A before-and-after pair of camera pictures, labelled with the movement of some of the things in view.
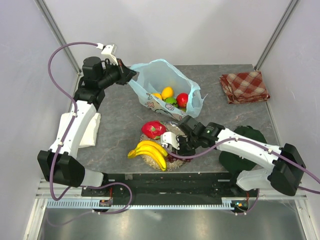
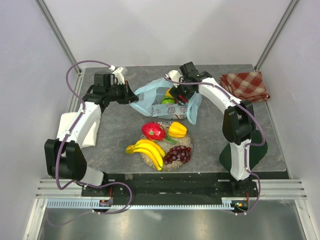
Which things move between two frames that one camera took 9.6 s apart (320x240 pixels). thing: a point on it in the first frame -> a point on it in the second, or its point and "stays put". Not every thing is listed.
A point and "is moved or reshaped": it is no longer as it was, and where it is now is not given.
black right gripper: (181, 151) -> (176, 92)
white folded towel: (89, 137) stays put
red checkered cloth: (244, 87) stays put
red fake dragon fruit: (153, 129) stays put
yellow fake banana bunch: (153, 149) is moved or reshaped
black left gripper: (125, 74) -> (129, 97)
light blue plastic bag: (151, 78) is moved or reshaped
